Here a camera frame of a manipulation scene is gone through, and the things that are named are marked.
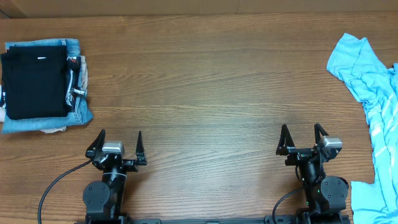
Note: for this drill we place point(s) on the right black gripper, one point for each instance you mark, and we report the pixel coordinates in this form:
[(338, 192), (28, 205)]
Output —
[(299, 154)]

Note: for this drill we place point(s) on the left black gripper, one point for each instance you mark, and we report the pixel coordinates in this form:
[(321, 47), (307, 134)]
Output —
[(132, 166)]

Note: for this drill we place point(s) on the light blue printed t-shirt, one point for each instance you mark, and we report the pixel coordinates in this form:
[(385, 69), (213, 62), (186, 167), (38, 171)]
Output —
[(372, 84)]

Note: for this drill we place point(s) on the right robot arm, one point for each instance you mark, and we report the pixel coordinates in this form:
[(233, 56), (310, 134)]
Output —
[(325, 195)]

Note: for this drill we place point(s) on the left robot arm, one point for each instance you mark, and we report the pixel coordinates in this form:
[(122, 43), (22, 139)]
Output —
[(104, 198)]

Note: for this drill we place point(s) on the folded blue jeans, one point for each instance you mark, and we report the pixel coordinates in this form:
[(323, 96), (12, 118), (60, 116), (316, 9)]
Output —
[(79, 116)]

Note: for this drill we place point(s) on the folded black printed garment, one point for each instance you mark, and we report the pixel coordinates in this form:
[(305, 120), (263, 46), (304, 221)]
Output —
[(73, 84)]

